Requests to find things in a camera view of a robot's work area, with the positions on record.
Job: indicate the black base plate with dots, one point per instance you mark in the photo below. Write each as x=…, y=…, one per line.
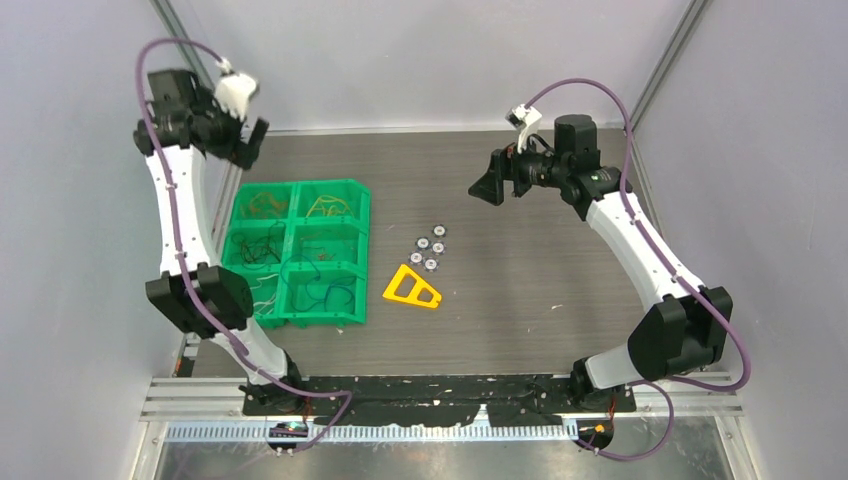
x=434, y=400

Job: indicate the poker chip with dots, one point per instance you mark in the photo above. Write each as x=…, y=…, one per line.
x=431, y=264
x=438, y=248
x=424, y=244
x=415, y=258
x=438, y=231

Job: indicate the poker chip top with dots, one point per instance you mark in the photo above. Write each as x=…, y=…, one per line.
x=438, y=231

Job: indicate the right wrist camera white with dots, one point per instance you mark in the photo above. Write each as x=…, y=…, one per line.
x=525, y=120

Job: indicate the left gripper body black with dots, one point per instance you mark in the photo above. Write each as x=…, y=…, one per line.
x=226, y=129

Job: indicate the poker chip left lower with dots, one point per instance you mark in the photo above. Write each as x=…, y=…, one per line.
x=415, y=258

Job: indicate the yellow triangular plastic piece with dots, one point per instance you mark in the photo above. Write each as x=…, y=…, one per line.
x=410, y=288

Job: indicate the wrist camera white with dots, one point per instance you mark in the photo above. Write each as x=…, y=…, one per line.
x=234, y=92
x=525, y=120

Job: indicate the poker chip right middle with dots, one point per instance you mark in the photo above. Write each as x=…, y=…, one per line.
x=438, y=248

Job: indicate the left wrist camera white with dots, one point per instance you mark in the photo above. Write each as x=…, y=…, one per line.
x=234, y=92

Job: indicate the poker chip bottom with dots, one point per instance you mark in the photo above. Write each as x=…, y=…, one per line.
x=431, y=264

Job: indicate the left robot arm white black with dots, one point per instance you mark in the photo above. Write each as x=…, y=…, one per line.
x=193, y=290

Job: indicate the poker chip left upper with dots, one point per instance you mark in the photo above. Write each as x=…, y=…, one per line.
x=424, y=244

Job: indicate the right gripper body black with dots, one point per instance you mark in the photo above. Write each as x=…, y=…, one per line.
x=534, y=169

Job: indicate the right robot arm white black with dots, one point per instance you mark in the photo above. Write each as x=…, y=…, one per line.
x=678, y=333

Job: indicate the green compartment tray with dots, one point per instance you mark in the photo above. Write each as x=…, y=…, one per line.
x=303, y=249

